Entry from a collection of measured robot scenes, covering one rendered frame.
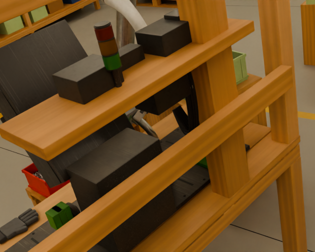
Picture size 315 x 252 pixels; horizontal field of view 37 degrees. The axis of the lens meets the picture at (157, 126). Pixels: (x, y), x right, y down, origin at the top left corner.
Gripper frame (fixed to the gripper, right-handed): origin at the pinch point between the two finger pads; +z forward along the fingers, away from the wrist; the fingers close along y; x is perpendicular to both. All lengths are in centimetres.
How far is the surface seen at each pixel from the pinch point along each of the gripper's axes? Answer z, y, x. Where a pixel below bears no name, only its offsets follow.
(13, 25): -192, -477, -270
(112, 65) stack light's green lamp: 14, 54, -10
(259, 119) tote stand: -82, -94, 56
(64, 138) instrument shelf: 40, 59, -7
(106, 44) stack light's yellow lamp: 11, 59, -15
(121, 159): 25.0, 20.0, 5.5
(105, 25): 9, 62, -17
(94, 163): 30.6, 16.4, -1.4
